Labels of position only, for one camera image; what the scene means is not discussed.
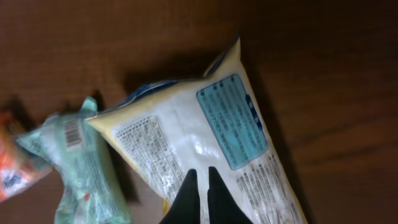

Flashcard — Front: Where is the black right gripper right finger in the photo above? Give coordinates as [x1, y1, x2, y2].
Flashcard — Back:
[207, 167, 252, 224]

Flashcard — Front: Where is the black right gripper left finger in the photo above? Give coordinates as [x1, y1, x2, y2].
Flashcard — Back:
[160, 169, 200, 224]

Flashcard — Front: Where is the yellow blue snack bag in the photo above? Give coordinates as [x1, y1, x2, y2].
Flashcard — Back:
[88, 42, 307, 223]

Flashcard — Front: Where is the light teal wipes pack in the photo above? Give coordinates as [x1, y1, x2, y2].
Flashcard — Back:
[16, 96, 132, 224]

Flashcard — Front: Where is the orange tissue pack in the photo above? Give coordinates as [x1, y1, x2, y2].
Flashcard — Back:
[1, 111, 52, 202]

